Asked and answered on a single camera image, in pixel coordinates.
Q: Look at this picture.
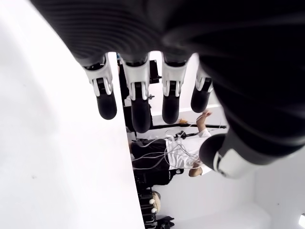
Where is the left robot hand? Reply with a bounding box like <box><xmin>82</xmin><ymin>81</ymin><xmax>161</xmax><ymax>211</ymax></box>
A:
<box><xmin>30</xmin><ymin>0</ymin><xmax>305</xmax><ymax>179</ymax></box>

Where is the person in white sneakers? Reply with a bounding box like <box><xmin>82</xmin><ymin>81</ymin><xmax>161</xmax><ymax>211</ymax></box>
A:
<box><xmin>130</xmin><ymin>110</ymin><xmax>214</xmax><ymax>186</ymax></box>

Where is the black ceiling rail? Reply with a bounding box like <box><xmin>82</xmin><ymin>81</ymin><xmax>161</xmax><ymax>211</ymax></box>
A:
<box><xmin>150</xmin><ymin>123</ymin><xmax>228</xmax><ymax>131</ymax></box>

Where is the white looped cable bundle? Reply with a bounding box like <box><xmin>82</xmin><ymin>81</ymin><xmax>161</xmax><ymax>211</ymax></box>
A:
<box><xmin>133</xmin><ymin>137</ymin><xmax>203</xmax><ymax>172</ymax></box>

